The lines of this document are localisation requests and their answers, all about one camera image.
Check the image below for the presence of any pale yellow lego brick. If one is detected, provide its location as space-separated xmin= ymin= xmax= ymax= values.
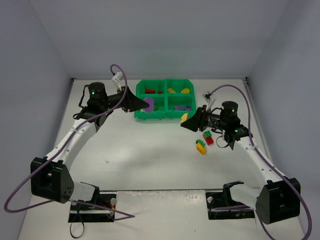
xmin=180 ymin=113 xmax=189 ymax=123

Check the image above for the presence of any green square lego brick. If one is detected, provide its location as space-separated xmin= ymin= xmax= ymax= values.
xmin=202 ymin=130 xmax=212 ymax=139

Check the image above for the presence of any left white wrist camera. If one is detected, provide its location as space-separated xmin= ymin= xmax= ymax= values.
xmin=111 ymin=71 xmax=127 ymax=91

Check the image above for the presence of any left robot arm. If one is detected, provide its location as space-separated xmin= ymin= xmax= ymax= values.
xmin=30 ymin=82 xmax=150 ymax=204

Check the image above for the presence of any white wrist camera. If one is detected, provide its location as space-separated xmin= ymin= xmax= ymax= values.
xmin=111 ymin=71 xmax=127 ymax=91
xmin=202 ymin=91 xmax=216 ymax=112

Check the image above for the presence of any purple curved lego brick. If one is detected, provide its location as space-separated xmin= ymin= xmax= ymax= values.
xmin=173 ymin=105 xmax=185 ymax=111

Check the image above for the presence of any yellow curved lego brick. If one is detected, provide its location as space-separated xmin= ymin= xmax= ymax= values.
xmin=196 ymin=144 xmax=207 ymax=155

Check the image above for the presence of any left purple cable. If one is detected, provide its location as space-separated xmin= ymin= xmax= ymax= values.
xmin=4 ymin=64 xmax=136 ymax=222

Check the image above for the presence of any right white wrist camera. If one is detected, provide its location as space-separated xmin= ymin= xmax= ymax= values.
xmin=202 ymin=91 xmax=216 ymax=112

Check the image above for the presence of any purple flower lego brick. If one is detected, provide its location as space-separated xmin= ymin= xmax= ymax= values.
xmin=143 ymin=97 xmax=155 ymax=113

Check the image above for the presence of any green four-compartment bin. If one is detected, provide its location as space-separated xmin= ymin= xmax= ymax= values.
xmin=134 ymin=78 xmax=197 ymax=120

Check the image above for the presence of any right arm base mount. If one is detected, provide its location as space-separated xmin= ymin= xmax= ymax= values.
xmin=205 ymin=181 xmax=255 ymax=220

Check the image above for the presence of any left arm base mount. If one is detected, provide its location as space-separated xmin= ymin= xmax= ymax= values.
xmin=68 ymin=192 xmax=117 ymax=223

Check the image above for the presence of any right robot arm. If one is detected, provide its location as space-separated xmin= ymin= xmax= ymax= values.
xmin=180 ymin=101 xmax=301 ymax=225

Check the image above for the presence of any red square lego brick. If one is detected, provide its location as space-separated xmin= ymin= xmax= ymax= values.
xmin=204 ymin=136 xmax=214 ymax=146

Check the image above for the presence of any orange lego brick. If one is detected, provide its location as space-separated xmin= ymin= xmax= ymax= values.
xmin=181 ymin=88 xmax=191 ymax=94

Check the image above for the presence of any dark green lego piece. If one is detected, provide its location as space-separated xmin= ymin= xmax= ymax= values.
xmin=196 ymin=139 xmax=206 ymax=147

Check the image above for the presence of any yellow lego plate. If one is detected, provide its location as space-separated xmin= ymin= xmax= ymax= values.
xmin=167 ymin=87 xmax=176 ymax=94

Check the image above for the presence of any red arch lego brick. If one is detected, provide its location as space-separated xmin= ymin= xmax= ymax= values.
xmin=145 ymin=88 xmax=156 ymax=94

